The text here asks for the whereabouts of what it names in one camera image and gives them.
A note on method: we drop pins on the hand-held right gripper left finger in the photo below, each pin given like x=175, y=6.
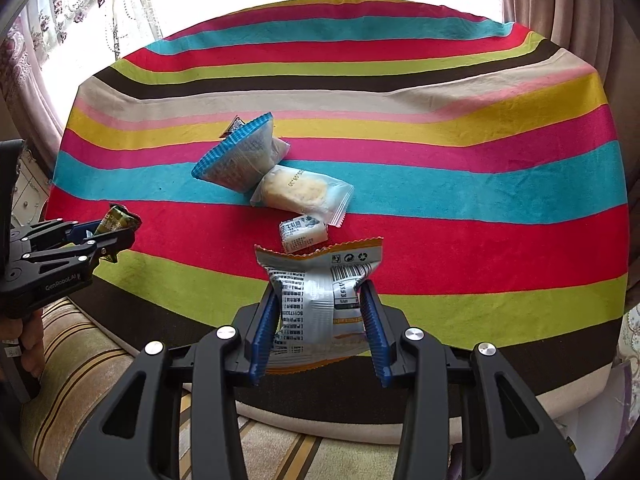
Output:
x=262, y=340

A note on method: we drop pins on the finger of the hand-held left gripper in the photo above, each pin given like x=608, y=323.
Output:
x=85, y=230
x=107, y=245

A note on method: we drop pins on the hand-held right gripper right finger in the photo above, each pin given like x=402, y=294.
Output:
x=377, y=340

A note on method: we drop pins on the green snack packet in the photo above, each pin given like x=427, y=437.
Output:
x=117, y=220

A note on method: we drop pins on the silver and orange snack packet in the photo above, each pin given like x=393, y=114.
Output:
x=320, y=285

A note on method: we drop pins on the person's left hand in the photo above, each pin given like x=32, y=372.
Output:
x=27, y=345

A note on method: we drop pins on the white cabinet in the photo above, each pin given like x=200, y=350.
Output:
x=30, y=190

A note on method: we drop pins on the striped beige sofa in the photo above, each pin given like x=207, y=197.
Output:
x=75, y=360

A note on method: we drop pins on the small white and blue packet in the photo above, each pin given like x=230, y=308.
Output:
x=300, y=232

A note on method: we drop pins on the clear round cake packet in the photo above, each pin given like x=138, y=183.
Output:
x=300, y=190

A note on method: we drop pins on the blue-edged triangular snack packet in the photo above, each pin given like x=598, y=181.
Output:
x=240, y=160

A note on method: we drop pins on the pink curtain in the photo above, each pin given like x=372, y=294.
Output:
x=25, y=75

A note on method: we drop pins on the small dark snack packet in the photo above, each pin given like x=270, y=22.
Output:
x=234, y=125

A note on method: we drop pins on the clear crumpled snack packet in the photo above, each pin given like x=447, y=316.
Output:
x=281, y=149

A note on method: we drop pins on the colourful striped blanket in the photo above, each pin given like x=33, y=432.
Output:
x=450, y=160

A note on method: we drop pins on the white lace window curtain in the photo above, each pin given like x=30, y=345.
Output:
x=75, y=5

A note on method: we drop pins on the embroidered lace curtain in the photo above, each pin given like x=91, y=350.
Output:
x=632, y=330

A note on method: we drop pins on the brown patterned curtain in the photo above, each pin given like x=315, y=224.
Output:
x=550, y=10

